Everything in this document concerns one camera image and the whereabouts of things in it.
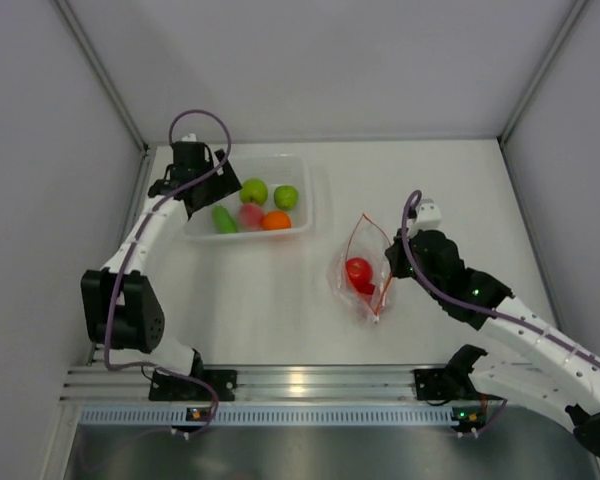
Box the green fake cucumber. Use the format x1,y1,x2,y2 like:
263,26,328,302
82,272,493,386
211,205,239,234

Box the green fake apple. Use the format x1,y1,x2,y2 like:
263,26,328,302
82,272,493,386
239,178,268,206

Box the pink fake peach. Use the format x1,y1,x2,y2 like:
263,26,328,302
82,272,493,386
238,203,265,231

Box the orange fake orange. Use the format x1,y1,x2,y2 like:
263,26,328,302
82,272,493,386
261,210,292,231

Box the clear zip top bag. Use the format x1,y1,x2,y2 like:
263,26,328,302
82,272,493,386
326,214,393,324

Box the red fake apple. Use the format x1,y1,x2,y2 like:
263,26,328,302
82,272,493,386
345,257,373,289

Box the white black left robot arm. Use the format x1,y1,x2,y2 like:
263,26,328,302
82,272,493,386
80,139,241,400

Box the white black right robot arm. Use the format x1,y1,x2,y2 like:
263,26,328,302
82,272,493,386
385,229,600,458

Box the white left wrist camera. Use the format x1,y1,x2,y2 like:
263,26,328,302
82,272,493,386
181,133,198,142

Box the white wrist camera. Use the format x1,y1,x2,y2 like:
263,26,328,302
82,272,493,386
181,133,198,142
407,199,442,238

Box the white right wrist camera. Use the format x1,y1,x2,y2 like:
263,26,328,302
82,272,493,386
407,199,442,238

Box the grey slotted cable duct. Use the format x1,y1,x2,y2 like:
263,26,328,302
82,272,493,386
79,404,486,426

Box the aluminium mounting rail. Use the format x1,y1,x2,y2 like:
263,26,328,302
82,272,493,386
60,363,422,403

